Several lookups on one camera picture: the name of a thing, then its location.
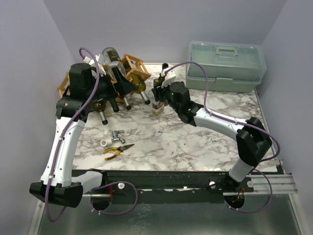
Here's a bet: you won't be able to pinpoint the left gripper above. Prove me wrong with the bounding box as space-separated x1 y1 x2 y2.
87 66 136 102

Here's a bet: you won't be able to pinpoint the clear square liquor bottle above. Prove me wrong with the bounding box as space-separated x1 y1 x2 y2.
149 78 164 117

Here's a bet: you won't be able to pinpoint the green bottle beige label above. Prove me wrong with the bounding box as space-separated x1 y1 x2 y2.
127 72 151 105

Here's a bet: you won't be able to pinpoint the tall green wine bottle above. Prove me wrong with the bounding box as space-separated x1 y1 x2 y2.
162 63 169 72

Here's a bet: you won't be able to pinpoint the green bottle silver neck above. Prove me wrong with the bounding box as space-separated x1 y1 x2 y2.
93 99 108 125

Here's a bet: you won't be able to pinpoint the clear glass carafe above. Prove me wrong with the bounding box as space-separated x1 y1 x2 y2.
102 47 126 82

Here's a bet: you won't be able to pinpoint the green bottle brown label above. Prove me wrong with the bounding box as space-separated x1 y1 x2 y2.
122 94 132 110

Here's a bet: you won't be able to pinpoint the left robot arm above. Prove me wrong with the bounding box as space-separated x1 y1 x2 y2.
29 63 119 208

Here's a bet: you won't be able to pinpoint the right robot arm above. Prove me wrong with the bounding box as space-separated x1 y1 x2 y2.
152 79 272 192

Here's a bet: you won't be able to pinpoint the wooden wine rack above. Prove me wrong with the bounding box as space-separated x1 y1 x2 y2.
57 53 151 97

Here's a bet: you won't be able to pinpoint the dark bottle in rack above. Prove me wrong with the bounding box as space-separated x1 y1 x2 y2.
109 98 120 113

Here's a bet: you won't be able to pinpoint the chrome tap fitting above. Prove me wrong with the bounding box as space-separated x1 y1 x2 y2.
112 130 126 144

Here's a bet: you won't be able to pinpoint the white tape roll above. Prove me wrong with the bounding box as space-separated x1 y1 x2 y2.
100 139 112 147

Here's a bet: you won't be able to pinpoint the translucent plastic toolbox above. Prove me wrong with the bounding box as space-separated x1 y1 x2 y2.
186 41 267 93

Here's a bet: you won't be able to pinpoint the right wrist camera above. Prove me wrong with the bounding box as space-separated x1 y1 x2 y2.
160 69 176 88

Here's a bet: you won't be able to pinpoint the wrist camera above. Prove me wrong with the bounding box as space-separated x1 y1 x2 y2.
83 53 107 76
160 69 176 88

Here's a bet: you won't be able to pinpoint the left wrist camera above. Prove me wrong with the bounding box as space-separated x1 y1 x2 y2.
83 53 107 76

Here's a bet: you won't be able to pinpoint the yellow handled pliers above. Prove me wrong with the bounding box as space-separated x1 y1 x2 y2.
102 144 134 161

